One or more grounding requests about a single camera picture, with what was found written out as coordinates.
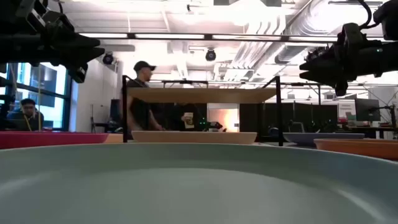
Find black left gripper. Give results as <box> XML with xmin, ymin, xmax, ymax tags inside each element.
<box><xmin>37</xmin><ymin>11</ymin><xmax>106</xmax><ymax>67</ymax></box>

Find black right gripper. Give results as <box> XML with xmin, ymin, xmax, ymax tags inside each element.
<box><xmin>299</xmin><ymin>23</ymin><xmax>382</xmax><ymax>85</ymax></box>

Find pale blue plate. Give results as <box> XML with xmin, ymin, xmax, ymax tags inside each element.
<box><xmin>282</xmin><ymin>132</ymin><xmax>365</xmax><ymax>147</ymax></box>

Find salmon plate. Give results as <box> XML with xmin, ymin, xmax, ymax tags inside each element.
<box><xmin>313</xmin><ymin>138</ymin><xmax>398</xmax><ymax>162</ymax></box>

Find pink plate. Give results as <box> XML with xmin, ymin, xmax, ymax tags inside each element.
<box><xmin>0</xmin><ymin>130</ymin><xmax>109</xmax><ymax>150</ymax></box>

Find white plate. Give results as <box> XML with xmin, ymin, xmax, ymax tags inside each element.
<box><xmin>131</xmin><ymin>129</ymin><xmax>258</xmax><ymax>146</ymax></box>

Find round black ceiling lamp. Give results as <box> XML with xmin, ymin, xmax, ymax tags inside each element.
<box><xmin>101</xmin><ymin>52</ymin><xmax>115</xmax><ymax>65</ymax></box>
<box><xmin>204</xmin><ymin>48</ymin><xmax>218</xmax><ymax>62</ymax></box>

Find black partition panel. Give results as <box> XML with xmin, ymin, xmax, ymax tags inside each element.
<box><xmin>239</xmin><ymin>102</ymin><xmax>339</xmax><ymax>142</ymax></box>

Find black computer monitor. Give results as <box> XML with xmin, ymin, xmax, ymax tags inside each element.
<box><xmin>354</xmin><ymin>98</ymin><xmax>382</xmax><ymax>123</ymax></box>

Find black overhead bar with lights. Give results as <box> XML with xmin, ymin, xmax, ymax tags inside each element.
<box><xmin>77</xmin><ymin>32</ymin><xmax>385</xmax><ymax>43</ymax></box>

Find teal plate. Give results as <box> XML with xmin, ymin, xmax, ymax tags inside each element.
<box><xmin>0</xmin><ymin>142</ymin><xmax>398</xmax><ymax>224</ymax></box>

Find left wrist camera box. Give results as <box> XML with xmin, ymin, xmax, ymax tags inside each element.
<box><xmin>68</xmin><ymin>63</ymin><xmax>88</xmax><ymax>84</ymax></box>

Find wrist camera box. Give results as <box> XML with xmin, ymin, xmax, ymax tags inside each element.
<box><xmin>68</xmin><ymin>63</ymin><xmax>88</xmax><ymax>84</ymax></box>
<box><xmin>334</xmin><ymin>80</ymin><xmax>349</xmax><ymax>97</ymax></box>

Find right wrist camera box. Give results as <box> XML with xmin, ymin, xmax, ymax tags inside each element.
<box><xmin>334</xmin><ymin>80</ymin><xmax>349</xmax><ymax>97</ymax></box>

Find window with dark frame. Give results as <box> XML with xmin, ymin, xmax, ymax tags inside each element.
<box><xmin>0</xmin><ymin>62</ymin><xmax>74</xmax><ymax>131</ymax></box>

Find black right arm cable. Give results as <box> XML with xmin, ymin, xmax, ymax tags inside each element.
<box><xmin>356</xmin><ymin>0</ymin><xmax>373</xmax><ymax>30</ymax></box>

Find black wire dish rack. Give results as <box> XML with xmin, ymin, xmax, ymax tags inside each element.
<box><xmin>121</xmin><ymin>74</ymin><xmax>284</xmax><ymax>147</ymax></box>

